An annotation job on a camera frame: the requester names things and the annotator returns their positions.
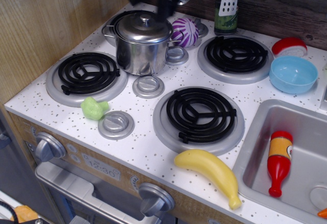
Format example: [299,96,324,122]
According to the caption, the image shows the white slotted spatula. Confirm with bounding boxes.
[218,0,238,16]

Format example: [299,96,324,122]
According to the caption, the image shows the left oven dial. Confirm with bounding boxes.
[35,132,66,162]

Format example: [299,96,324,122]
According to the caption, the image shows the orange toy carrot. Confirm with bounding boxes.
[317,208,327,218]

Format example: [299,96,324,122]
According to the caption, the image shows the red toy ketchup bottle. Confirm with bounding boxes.
[267,131,293,197]

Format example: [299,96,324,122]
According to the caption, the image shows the oven dial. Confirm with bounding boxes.
[35,132,66,162]
[138,183,175,217]

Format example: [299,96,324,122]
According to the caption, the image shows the stainless steel pot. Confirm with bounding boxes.
[102,25,181,76]

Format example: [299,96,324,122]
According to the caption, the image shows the yellow toy banana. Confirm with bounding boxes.
[174,149,242,210]

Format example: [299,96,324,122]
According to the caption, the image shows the silver sink basin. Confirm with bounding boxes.
[233,99,326,223]

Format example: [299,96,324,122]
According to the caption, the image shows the light blue bowl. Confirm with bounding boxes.
[269,56,318,94]

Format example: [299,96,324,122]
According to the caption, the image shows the grey stove top knob front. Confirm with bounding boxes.
[98,111,135,140]

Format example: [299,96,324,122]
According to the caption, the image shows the purple striped toy ball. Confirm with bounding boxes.
[171,18,199,48]

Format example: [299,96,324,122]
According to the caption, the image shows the back right black burner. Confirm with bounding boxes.
[197,35,274,85]

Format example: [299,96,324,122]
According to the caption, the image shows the grey stove top knob middle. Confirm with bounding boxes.
[132,76,165,99]

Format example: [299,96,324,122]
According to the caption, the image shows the front right black burner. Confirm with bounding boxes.
[153,87,245,155]

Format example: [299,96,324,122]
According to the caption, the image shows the grey oven door handle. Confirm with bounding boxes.
[35,161,164,224]

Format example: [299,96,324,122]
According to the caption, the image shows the grey stove top knob rear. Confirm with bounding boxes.
[194,18,208,38]

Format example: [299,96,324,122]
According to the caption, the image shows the steel pot lid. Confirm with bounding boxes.
[114,11,173,44]

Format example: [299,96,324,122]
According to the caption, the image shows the orange object on floor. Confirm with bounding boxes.
[14,205,39,223]

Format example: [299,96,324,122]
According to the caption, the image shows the green toy broccoli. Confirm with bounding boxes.
[81,97,109,120]

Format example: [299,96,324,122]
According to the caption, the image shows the front left black burner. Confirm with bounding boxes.
[45,52,128,107]

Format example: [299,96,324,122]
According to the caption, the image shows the black cable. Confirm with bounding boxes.
[0,200,19,224]

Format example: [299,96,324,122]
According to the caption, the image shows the green can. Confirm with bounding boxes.
[214,0,238,35]

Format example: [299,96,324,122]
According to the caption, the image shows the right oven dial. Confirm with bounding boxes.
[138,183,175,217]

